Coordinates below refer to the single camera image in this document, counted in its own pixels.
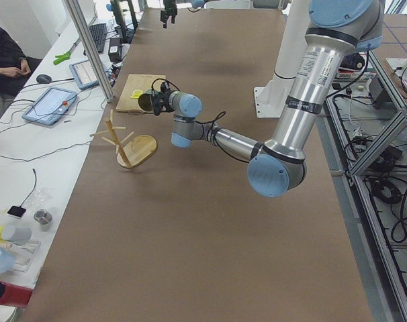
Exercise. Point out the grey cup on tray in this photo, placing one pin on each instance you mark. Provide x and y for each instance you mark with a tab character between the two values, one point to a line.
16	234

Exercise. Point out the blue teach pendant far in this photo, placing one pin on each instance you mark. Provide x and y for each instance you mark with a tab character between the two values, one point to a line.
83	74

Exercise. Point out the green handled tool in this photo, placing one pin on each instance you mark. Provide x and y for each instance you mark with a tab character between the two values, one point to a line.
65	56

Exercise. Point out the black computer mouse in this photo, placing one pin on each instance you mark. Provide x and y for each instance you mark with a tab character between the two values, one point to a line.
43	79

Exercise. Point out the white pedestal column base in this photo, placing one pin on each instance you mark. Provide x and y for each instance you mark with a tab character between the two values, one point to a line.
270	100

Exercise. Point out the blue teach pendant near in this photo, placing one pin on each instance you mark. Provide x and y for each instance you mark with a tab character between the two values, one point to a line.
50	106

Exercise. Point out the wooden cup storage rack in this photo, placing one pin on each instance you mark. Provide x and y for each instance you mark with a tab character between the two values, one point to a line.
130	151

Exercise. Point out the blue teach pendant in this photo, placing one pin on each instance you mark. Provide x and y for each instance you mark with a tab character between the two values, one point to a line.
83	74
50	106

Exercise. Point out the red cylinder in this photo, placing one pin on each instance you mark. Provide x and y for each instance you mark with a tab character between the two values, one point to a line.
14	296

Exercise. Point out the aluminium frame post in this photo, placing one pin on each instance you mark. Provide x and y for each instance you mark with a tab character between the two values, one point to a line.
80	23

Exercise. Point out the small black square pad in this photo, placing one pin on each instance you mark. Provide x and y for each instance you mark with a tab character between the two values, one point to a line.
16	211

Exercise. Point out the lemon slice near knife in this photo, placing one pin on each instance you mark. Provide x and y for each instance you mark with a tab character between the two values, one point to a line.
136	94

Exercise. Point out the small metal weight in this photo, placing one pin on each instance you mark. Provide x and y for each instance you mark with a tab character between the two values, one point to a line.
43	217

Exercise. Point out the wooden cutting board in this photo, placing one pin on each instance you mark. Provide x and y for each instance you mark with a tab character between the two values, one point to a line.
136	84

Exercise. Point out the black keyboard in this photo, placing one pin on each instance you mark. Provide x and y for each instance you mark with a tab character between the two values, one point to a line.
98	32

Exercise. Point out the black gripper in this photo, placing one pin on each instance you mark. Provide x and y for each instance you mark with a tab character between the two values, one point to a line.
168	8
163	99

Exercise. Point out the seated person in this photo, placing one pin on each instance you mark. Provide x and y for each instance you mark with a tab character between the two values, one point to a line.
15	66

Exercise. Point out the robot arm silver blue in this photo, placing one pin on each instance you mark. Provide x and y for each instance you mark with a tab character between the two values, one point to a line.
336	28
197	5

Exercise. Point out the dark teal mug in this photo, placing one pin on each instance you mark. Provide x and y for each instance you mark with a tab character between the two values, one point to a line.
145	102

